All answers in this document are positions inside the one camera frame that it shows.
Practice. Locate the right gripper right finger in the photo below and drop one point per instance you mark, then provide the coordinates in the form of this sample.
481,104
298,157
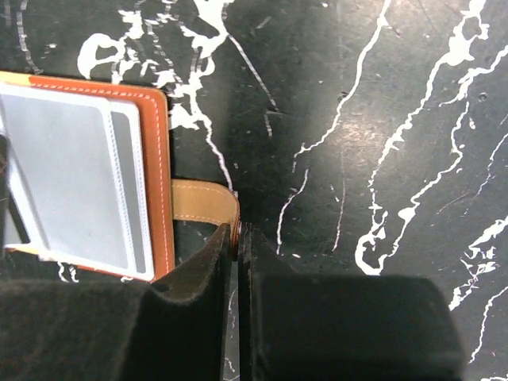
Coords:
311,326

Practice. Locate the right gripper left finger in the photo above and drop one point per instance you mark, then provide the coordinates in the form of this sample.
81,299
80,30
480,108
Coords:
172,329

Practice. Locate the brown leather card holder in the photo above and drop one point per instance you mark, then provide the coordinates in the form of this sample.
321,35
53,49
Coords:
168,199

